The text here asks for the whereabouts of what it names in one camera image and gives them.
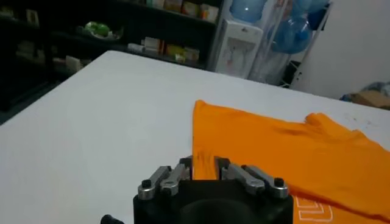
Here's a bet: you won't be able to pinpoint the green snack bag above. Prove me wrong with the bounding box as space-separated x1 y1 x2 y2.
83 21 122 40

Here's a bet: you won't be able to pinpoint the upright blue water jug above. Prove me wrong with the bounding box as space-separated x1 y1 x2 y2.
229 0 268 24

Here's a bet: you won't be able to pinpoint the open cardboard box red rim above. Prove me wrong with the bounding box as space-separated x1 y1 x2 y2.
350 90 390 111

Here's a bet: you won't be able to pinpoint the white flat medicine box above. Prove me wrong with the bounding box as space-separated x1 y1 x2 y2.
127 42 146 52

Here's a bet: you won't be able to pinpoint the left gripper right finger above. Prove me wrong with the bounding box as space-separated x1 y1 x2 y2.
214 156 289 200

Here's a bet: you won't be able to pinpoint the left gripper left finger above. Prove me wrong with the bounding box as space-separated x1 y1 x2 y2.
137 155 193 201

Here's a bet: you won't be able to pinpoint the white water dispenser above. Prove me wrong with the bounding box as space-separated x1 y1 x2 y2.
214 18 264 79

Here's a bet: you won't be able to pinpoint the red white medicine box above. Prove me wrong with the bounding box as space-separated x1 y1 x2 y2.
143 36 165 55

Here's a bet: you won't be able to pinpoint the black shelving unit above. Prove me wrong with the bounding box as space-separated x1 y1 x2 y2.
0 0 226 112

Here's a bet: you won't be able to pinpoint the orange T-shirt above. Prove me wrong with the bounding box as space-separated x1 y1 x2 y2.
191 99 390 224

